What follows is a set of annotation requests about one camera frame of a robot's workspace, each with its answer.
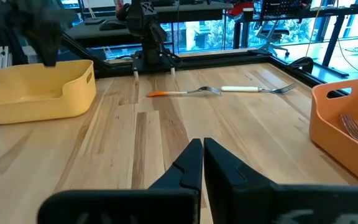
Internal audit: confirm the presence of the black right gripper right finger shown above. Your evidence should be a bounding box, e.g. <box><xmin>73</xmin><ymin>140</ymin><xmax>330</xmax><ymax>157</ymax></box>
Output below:
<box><xmin>203</xmin><ymin>138</ymin><xmax>358</xmax><ymax>224</ymax></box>

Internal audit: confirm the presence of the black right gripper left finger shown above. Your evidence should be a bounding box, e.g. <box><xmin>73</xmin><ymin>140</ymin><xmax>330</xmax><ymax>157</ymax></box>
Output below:
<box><xmin>37</xmin><ymin>139</ymin><xmax>204</xmax><ymax>224</ymax></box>

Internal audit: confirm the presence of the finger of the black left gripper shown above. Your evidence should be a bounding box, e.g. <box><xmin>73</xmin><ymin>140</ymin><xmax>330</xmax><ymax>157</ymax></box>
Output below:
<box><xmin>37</xmin><ymin>29</ymin><xmax>50</xmax><ymax>67</ymax></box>
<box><xmin>48</xmin><ymin>29</ymin><xmax>61</xmax><ymax>67</ymax></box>

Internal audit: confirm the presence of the orange handled fork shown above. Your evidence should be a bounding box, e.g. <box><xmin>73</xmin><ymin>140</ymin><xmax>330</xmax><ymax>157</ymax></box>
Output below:
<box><xmin>147</xmin><ymin>86</ymin><xmax>223</xmax><ymax>98</ymax></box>

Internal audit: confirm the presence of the aluminium extrusion piece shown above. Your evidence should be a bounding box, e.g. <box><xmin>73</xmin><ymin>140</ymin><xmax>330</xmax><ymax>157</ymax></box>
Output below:
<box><xmin>0</xmin><ymin>45</ymin><xmax>13</xmax><ymax>70</ymax></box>

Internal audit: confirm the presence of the yellow plastic bin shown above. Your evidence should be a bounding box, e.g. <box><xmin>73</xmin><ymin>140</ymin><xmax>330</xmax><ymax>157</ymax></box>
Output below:
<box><xmin>0</xmin><ymin>59</ymin><xmax>97</xmax><ymax>125</ymax></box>

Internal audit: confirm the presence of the black flat desk device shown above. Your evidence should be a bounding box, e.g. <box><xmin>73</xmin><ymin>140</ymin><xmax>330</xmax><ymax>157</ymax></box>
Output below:
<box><xmin>99</xmin><ymin>19</ymin><xmax>127</xmax><ymax>32</ymax></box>

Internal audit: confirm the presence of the orange plastic bin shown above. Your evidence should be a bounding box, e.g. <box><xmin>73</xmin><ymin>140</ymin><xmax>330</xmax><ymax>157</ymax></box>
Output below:
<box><xmin>308</xmin><ymin>77</ymin><xmax>358</xmax><ymax>187</ymax></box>

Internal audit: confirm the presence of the dark grey desk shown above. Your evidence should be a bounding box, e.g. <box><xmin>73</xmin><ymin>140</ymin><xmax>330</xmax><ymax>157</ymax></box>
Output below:
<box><xmin>64</xmin><ymin>1</ymin><xmax>234</xmax><ymax>49</ymax></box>

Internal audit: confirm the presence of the black curved object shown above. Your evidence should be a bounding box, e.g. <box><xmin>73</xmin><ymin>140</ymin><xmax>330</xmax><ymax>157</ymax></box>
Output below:
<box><xmin>288</xmin><ymin>56</ymin><xmax>314</xmax><ymax>75</ymax></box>

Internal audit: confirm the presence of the grey office chair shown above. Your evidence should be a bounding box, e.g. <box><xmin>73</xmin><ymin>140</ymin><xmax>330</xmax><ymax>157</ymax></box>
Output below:
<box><xmin>255</xmin><ymin>21</ymin><xmax>291</xmax><ymax>57</ymax></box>

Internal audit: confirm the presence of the black framed desk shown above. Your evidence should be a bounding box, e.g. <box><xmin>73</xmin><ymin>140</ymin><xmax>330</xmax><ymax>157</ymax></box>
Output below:
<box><xmin>233</xmin><ymin>2</ymin><xmax>358</xmax><ymax>78</ymax></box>

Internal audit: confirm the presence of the dark cup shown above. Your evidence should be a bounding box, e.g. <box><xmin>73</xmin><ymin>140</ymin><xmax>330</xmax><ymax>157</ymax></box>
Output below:
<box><xmin>242</xmin><ymin>7</ymin><xmax>255</xmax><ymax>22</ymax></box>

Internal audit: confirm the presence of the black pegboard panel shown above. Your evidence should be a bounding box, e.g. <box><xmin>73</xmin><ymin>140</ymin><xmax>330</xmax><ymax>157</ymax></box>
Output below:
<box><xmin>260</xmin><ymin>0</ymin><xmax>311</xmax><ymax>19</ymax></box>

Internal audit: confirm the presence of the yellow floor cable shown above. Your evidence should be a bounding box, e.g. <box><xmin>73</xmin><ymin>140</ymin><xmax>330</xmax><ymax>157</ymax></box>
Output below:
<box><xmin>305</xmin><ymin>0</ymin><xmax>358</xmax><ymax>78</ymax></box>

